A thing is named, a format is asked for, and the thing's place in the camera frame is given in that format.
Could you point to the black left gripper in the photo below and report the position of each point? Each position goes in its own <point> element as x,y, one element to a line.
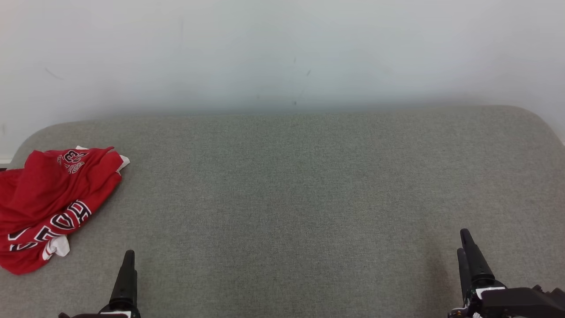
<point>106,315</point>

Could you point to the grey fabric sofa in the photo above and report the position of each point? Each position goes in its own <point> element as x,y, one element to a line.
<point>282,198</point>

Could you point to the red shirt white sleeves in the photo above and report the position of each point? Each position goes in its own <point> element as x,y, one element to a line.
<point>26,260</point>

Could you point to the white wall baseboard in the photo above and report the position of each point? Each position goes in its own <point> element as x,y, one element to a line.
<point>4,161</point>

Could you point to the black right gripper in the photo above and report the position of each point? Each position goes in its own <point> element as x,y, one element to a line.
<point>516,304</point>

